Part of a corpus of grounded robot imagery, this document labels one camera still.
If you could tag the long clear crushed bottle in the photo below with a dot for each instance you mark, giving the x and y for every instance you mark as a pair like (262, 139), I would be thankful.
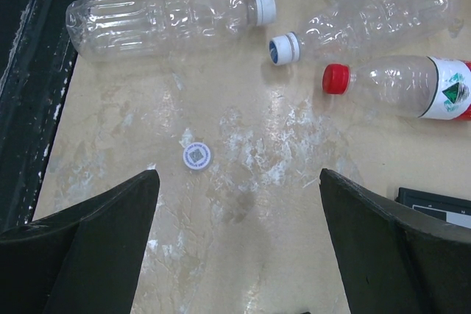
(108, 30)

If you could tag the black white chessboard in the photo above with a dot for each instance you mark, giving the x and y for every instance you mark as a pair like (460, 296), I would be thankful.
(452, 210)

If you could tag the red label clear bottle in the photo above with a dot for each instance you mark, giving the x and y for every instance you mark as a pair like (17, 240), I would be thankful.
(408, 86)

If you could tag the black base frame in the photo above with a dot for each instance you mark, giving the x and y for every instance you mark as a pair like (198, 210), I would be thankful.
(37, 62)

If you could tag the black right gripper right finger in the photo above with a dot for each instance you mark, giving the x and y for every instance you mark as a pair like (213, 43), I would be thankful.
(393, 259)

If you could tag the clear crushed bottle middle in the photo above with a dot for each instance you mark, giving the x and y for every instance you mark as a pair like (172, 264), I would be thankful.
(357, 29)

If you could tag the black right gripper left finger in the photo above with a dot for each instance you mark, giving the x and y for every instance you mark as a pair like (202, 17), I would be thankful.
(83, 259)

